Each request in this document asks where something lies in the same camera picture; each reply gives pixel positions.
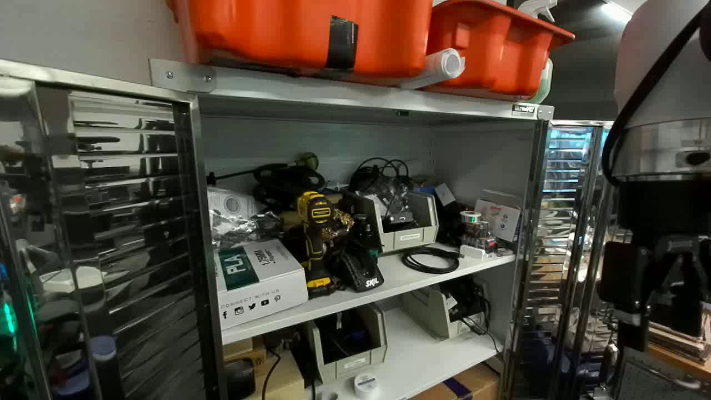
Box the white PLA filament box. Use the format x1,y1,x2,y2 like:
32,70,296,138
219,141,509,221
213,237,311,334

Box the large orange plastic bin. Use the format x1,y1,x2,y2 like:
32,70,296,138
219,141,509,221
164,0,435,79

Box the small orange plastic bin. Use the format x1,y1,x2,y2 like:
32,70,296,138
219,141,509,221
427,0,577,98

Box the white flap card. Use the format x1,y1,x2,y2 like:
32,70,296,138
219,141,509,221
431,182,457,208

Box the black cable tangle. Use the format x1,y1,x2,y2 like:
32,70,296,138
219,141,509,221
347,156,417,228

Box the grey storage bin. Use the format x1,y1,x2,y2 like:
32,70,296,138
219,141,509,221
307,302,391,387
399,280,491,342

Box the black power adapter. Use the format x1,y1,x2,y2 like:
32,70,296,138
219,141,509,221
275,329,322,380

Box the white plastic device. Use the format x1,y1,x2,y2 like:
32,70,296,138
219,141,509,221
206,184,257,225

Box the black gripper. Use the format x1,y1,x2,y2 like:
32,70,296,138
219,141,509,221
597,176,711,351

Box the black green corded tool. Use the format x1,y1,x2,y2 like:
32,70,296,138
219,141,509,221
205,150,328,212

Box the yellow black cordless drill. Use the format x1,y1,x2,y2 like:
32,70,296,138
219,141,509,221
294,189,355,297

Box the stainless steel shelf cabinet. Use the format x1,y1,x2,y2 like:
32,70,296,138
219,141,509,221
147,56,557,400

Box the black handheld tool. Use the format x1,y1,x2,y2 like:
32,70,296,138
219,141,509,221
433,198,468,249

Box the white plastic tube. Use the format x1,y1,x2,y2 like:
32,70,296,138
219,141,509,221
398,46,466,92

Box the white printed package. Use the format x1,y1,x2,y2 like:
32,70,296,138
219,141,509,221
474,196,523,245

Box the brown cardboard box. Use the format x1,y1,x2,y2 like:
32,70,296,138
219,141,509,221
413,361,506,400

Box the metal tray rack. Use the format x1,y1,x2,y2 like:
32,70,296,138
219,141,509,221
546,118,619,400

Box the label tape roll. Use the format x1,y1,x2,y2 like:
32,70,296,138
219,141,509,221
457,208,485,236

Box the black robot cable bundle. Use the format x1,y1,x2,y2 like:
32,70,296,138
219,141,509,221
599,0,711,187

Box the black adapter cords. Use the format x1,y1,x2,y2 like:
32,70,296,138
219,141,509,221
443,276,494,335

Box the clear plastic bag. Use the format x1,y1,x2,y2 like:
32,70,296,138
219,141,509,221
208,208,286,251

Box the wooden desk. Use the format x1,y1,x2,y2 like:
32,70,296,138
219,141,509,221
647,320,711,380

